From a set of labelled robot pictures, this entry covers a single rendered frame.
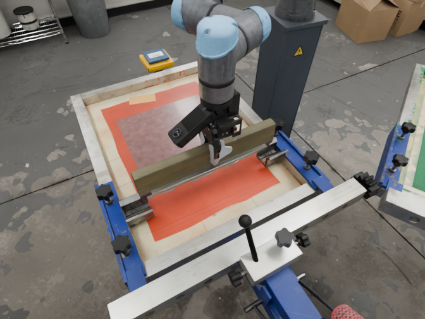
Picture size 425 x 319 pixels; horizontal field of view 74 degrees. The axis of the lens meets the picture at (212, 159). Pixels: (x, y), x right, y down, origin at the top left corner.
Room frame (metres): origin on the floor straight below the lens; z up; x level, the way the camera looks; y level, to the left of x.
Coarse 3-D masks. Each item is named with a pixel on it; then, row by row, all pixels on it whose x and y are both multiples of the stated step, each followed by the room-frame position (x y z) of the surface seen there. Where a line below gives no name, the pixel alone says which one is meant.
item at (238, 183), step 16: (160, 96) 0.93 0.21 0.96; (176, 96) 0.93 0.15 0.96; (192, 96) 0.93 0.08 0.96; (176, 112) 0.83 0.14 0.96; (192, 144) 0.66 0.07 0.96; (240, 160) 0.59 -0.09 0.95; (256, 160) 0.59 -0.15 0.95; (208, 176) 0.53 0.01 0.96; (224, 176) 0.53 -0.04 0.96; (240, 176) 0.53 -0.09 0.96; (256, 176) 0.53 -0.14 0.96; (272, 176) 0.53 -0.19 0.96; (224, 192) 0.47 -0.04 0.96; (240, 192) 0.47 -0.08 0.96; (256, 192) 0.47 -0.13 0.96
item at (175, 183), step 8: (264, 144) 0.55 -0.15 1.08; (248, 152) 0.52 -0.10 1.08; (256, 152) 0.53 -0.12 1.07; (224, 160) 0.49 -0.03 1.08; (232, 160) 0.49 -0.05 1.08; (208, 168) 0.46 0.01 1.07; (216, 168) 0.47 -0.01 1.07; (192, 176) 0.44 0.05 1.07; (200, 176) 0.44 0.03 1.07; (168, 184) 0.41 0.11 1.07; (176, 184) 0.41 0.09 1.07; (152, 192) 0.39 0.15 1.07; (160, 192) 0.39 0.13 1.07
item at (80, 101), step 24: (168, 72) 1.05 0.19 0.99; (192, 72) 1.09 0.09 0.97; (72, 96) 0.89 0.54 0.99; (96, 96) 0.90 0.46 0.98; (96, 144) 0.63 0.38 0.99; (96, 168) 0.53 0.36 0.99; (288, 168) 0.55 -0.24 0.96; (288, 192) 0.44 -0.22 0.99; (312, 192) 0.44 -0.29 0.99; (264, 216) 0.37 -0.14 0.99; (192, 240) 0.30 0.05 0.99; (216, 240) 0.30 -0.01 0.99; (144, 264) 0.24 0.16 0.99; (168, 264) 0.24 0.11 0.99
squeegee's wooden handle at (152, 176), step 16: (256, 128) 0.55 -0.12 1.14; (272, 128) 0.56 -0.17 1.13; (208, 144) 0.49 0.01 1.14; (240, 144) 0.52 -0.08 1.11; (256, 144) 0.54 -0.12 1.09; (176, 160) 0.44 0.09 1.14; (192, 160) 0.45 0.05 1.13; (208, 160) 0.47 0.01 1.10; (144, 176) 0.39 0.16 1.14; (160, 176) 0.41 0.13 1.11; (176, 176) 0.43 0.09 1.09; (144, 192) 0.39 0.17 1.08
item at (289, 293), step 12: (276, 276) 0.20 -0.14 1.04; (288, 276) 0.20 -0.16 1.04; (276, 288) 0.17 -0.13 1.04; (288, 288) 0.17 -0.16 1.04; (300, 288) 0.17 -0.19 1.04; (276, 300) 0.15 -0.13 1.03; (288, 300) 0.15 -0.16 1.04; (300, 300) 0.15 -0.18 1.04; (288, 312) 0.13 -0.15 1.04; (300, 312) 0.13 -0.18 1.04; (312, 312) 0.13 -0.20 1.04
